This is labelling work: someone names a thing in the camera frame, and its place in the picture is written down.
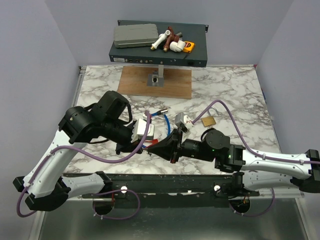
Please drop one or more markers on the dark grey pipe piece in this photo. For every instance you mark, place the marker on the dark grey pipe piece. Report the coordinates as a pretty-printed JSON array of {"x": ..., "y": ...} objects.
[{"x": 179, "y": 34}]

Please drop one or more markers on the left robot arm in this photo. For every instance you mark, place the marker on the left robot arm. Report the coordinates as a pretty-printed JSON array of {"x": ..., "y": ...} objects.
[{"x": 111, "y": 117}]

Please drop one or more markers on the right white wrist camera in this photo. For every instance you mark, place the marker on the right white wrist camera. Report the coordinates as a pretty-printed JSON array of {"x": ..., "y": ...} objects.
[{"x": 184, "y": 125}]

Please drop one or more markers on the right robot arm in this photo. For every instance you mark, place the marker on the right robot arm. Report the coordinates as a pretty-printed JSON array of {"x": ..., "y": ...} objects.
[{"x": 256, "y": 169}]

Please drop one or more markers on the blue cable lock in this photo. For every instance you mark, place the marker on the blue cable lock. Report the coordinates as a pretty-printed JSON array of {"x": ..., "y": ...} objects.
[{"x": 162, "y": 112}]

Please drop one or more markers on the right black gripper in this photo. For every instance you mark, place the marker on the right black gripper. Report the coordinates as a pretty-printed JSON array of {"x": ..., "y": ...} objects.
[{"x": 170, "y": 148}]

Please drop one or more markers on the white straight pipe fitting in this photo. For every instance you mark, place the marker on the white straight pipe fitting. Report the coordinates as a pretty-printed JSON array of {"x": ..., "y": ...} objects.
[{"x": 162, "y": 37}]

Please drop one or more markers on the brown pipe fitting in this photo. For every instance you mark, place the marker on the brown pipe fitting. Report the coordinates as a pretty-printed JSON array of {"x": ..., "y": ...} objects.
[{"x": 172, "y": 37}]

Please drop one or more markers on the brass padlock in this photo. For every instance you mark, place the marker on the brass padlock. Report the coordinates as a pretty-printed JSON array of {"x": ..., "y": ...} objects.
[{"x": 208, "y": 120}]

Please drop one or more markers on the wooden board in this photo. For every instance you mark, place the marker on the wooden board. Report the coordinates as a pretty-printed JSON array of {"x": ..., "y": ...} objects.
[{"x": 177, "y": 83}]

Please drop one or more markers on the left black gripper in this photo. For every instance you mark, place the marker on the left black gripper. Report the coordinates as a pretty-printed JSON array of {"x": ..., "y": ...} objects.
[{"x": 126, "y": 147}]

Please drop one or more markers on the red cable lock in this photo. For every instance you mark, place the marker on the red cable lock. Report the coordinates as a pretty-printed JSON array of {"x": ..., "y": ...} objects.
[{"x": 152, "y": 142}]

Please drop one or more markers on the black mounting rail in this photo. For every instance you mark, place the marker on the black mounting rail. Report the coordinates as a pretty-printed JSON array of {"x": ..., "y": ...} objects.
[{"x": 171, "y": 191}]

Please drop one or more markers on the yellow tape measure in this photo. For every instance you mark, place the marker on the yellow tape measure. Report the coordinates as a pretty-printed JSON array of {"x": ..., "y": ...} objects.
[{"x": 188, "y": 47}]

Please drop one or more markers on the grey plastic case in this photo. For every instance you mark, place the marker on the grey plastic case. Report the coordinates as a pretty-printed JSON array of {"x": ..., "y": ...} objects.
[{"x": 135, "y": 35}]

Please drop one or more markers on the white elbow pipe fitting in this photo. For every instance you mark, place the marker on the white elbow pipe fitting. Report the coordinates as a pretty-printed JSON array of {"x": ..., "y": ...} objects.
[{"x": 177, "y": 46}]

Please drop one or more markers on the metal stand post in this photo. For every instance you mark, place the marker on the metal stand post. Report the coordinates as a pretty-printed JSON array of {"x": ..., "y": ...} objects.
[{"x": 156, "y": 78}]

